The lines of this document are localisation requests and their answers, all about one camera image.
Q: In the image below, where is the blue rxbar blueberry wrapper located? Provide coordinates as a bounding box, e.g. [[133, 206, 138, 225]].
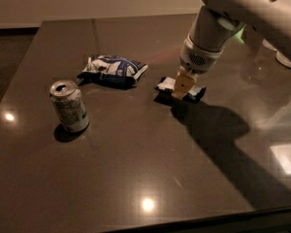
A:
[[154, 77, 207, 103]]

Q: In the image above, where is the silver 7up soda can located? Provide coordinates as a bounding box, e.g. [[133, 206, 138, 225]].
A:
[[49, 80, 89, 133]]

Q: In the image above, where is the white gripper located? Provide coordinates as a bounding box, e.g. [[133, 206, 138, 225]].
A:
[[172, 6, 243, 99]]

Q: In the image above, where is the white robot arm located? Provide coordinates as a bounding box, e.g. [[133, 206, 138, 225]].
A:
[[173, 0, 291, 99]]

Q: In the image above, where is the blue white chip bag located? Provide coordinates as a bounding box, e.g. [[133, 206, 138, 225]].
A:
[[77, 54, 148, 89]]

